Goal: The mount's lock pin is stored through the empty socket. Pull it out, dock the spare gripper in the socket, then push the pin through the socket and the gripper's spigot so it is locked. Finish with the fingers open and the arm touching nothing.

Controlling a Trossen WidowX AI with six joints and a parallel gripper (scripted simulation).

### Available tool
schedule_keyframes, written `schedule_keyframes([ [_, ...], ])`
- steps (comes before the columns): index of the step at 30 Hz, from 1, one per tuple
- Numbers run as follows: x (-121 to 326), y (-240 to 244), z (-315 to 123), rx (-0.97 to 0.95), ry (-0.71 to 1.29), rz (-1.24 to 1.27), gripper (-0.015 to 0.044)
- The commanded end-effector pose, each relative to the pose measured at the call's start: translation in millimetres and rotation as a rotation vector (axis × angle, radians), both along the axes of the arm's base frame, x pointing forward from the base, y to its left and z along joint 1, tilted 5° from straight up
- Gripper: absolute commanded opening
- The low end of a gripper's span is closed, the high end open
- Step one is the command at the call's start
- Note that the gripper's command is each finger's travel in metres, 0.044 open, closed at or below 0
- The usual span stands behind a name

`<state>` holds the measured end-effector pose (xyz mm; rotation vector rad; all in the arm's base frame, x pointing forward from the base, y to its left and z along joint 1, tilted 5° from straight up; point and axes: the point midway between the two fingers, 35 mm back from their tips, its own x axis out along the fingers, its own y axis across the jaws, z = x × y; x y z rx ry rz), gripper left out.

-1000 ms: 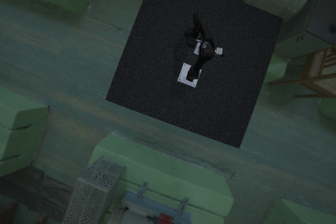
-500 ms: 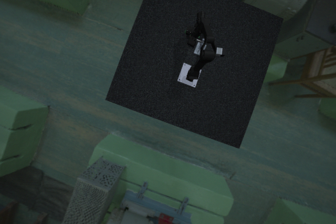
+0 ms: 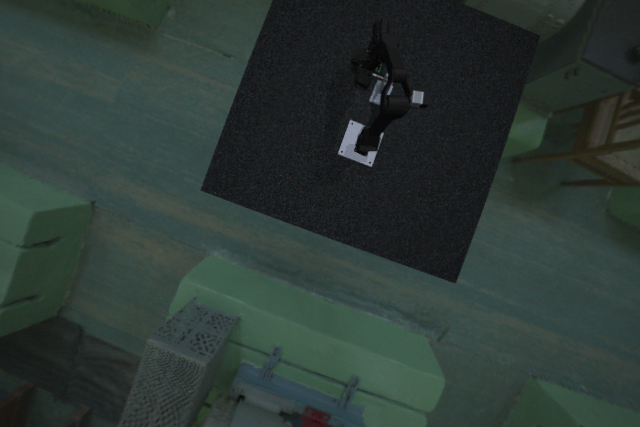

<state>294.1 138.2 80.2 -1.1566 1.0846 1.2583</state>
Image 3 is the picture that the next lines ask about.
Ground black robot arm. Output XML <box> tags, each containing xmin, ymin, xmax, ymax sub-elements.
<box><xmin>351</xmin><ymin>19</ymin><xmax>412</xmax><ymax>156</ymax></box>

